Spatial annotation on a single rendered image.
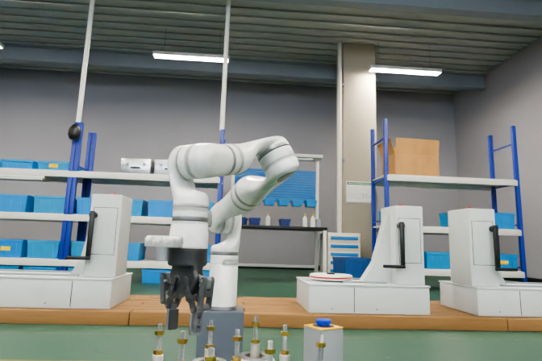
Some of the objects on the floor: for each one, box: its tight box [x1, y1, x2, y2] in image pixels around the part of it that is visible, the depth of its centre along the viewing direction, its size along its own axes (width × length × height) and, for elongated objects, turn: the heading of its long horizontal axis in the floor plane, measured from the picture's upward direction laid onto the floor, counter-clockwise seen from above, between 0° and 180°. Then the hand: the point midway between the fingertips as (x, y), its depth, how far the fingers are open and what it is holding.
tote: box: [332, 256, 372, 278], centre depth 544 cm, size 50×41×37 cm
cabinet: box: [320, 233, 361, 272], centre depth 652 cm, size 57×47×69 cm
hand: (183, 325), depth 83 cm, fingers open, 6 cm apart
